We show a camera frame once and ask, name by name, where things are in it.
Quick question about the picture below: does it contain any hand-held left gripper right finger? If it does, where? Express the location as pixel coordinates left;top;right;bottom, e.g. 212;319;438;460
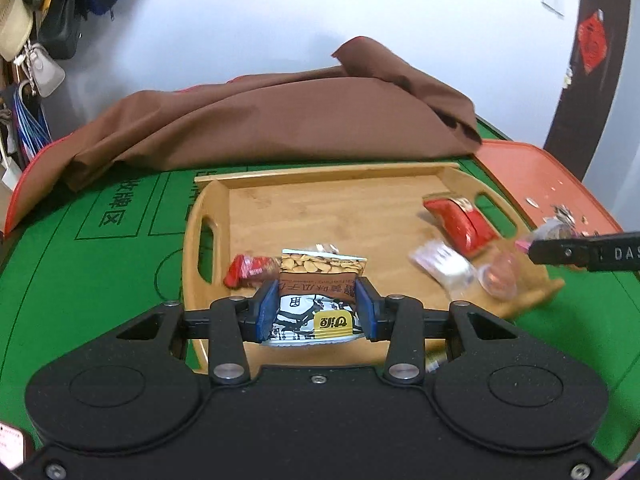
354;276;521;386

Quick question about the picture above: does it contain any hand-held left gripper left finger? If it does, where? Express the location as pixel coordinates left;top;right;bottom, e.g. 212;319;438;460
116;279;281;386

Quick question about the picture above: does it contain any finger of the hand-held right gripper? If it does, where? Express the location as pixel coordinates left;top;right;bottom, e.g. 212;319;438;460
527;236;593;268

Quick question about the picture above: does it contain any red label biscuit packet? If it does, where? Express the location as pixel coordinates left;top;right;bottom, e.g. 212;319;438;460
223;253;282;289

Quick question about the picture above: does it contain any brown seed print packet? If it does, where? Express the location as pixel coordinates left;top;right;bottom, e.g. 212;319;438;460
262;246;369;347

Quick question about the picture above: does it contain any clear jelly cup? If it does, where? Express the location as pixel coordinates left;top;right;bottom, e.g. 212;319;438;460
476;251;522;302

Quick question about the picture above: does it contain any small white snack packet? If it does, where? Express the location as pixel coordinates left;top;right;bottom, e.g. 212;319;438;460
409;239;477;292

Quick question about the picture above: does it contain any red puffed snack packet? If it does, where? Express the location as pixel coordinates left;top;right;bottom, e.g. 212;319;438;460
423;195;502;261

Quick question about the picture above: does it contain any wooden tray with handles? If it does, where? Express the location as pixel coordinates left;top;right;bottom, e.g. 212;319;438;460
181;161;566;376

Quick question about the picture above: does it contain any pile of seed shells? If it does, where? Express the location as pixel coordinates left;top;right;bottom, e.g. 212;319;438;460
525;195;591;241

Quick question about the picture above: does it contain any orange plastic tray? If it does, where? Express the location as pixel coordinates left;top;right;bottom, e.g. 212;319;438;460
472;141;625;241

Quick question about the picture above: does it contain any dark brown door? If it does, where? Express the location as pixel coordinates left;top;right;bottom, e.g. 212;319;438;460
544;0;640;183

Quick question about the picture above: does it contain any brown cloth with red trim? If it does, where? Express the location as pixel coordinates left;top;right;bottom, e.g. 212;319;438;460
4;36;483;233

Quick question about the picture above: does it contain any red paper decoration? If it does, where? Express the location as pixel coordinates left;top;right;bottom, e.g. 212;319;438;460
576;8;609;76

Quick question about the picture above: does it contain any white paper bag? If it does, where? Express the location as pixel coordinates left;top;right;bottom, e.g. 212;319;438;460
0;162;24;195

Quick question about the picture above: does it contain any smartphone with red case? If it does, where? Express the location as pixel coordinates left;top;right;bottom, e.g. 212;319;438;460
0;422;27;476

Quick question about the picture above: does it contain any blue striped bag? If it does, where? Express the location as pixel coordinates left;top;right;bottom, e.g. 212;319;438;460
14;82;53;158

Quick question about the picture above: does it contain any small grey pouch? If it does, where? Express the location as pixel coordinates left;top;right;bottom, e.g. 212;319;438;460
21;42;67;99

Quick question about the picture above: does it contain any beige hat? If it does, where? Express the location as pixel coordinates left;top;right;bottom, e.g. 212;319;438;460
0;0;35;62

